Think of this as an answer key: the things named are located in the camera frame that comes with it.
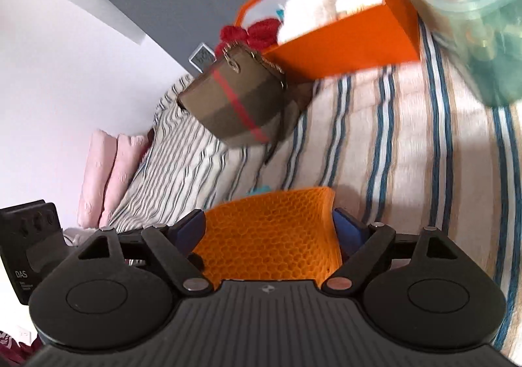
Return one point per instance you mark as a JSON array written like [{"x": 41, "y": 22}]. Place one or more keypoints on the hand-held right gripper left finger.
[{"x": 189, "y": 230}]

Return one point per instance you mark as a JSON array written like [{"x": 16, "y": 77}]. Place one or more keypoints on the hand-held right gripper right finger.
[{"x": 346, "y": 232}]

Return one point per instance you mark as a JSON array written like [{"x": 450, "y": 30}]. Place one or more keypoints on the orange honeycomb mesh pad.
[{"x": 265, "y": 236}]

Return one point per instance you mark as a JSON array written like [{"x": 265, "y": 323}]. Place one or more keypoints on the orange storage box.
[{"x": 346, "y": 44}]

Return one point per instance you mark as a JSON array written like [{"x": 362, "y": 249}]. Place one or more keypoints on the red knitted item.
[{"x": 257, "y": 34}]

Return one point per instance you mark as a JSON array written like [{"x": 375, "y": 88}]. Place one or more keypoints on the white fluffy plush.
[{"x": 306, "y": 12}]

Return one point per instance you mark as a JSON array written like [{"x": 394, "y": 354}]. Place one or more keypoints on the teal cloth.
[{"x": 261, "y": 189}]

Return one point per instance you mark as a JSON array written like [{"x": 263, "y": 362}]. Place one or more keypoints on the beige blue striped blanket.
[{"x": 408, "y": 154}]

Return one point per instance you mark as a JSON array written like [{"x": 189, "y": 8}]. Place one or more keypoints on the maroon cloth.
[{"x": 16, "y": 350}]

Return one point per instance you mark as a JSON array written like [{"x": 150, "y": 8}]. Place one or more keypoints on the brown handbag with red stripe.
[{"x": 232, "y": 101}]

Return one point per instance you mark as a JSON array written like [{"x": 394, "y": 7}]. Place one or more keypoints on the small white digital clock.
[{"x": 202, "y": 58}]

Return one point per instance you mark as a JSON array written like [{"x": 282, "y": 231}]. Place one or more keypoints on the blue printed packet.
[{"x": 279, "y": 15}]

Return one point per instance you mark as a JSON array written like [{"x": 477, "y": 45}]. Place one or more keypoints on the clear plastic container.
[{"x": 489, "y": 44}]

